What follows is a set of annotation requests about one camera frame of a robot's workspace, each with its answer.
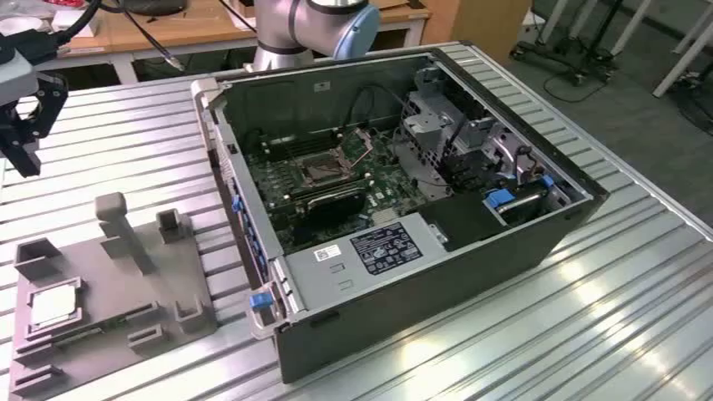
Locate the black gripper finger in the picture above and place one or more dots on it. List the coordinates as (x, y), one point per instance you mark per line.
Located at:
(25, 154)

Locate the silver CPU chip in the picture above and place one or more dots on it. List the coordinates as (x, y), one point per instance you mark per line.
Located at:
(53, 305)

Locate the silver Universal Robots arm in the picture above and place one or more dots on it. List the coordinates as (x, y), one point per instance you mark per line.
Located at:
(313, 25)

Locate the black RAM slot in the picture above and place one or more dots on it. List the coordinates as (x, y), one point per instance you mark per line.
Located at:
(323, 196)
(307, 149)
(301, 140)
(313, 190)

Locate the CPU socket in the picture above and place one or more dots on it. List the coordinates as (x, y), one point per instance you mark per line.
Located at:
(322, 171)

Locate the white bowl tray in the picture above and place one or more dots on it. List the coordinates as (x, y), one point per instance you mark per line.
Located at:
(22, 18)

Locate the black round object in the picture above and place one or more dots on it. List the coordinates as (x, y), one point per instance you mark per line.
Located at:
(154, 5)

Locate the wooden desk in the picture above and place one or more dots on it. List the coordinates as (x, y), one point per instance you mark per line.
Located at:
(195, 25)

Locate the grey parts rack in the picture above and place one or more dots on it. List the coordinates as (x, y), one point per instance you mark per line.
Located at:
(111, 292)

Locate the green RAM stick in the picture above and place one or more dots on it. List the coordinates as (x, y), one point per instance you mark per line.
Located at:
(83, 336)

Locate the blue case latch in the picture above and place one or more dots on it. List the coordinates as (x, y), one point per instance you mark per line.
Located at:
(261, 301)

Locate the silver power supply unit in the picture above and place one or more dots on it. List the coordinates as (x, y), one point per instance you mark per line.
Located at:
(335, 275)

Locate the green motherboard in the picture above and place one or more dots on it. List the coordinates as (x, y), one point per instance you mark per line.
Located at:
(390, 175)

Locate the grey metal drive cage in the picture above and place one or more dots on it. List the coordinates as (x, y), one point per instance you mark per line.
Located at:
(430, 125)

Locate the open black PC case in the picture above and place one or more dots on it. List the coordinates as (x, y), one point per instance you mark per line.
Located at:
(418, 313)

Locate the wooden cabinet side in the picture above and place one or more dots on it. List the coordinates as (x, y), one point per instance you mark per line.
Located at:
(491, 29)

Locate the silver metal tube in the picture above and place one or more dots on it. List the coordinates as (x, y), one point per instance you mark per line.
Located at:
(521, 203)

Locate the small blue plastic clip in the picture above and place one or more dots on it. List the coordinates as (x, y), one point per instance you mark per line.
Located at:
(546, 182)

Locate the black rolling stand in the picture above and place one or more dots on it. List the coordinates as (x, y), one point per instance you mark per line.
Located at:
(579, 62)

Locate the white table legs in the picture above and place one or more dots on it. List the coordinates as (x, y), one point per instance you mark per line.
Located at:
(676, 58)

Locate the blue plastic wall tab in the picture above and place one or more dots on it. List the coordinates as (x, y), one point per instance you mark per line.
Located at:
(235, 204)

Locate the black plastic duct cover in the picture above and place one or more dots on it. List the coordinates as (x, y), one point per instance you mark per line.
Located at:
(463, 221)

